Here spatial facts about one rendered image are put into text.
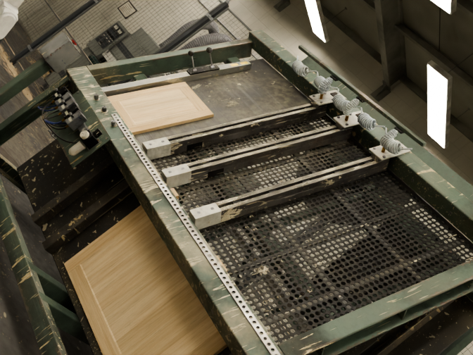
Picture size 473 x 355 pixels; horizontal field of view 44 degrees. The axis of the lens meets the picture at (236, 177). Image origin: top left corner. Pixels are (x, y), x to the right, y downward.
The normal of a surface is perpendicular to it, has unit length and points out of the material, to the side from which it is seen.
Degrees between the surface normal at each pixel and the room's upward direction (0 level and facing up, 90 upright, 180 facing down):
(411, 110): 90
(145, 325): 90
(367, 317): 59
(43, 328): 90
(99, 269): 90
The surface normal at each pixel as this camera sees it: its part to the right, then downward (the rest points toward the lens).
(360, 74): -0.29, -0.43
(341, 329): 0.08, -0.78
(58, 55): 0.48, 0.58
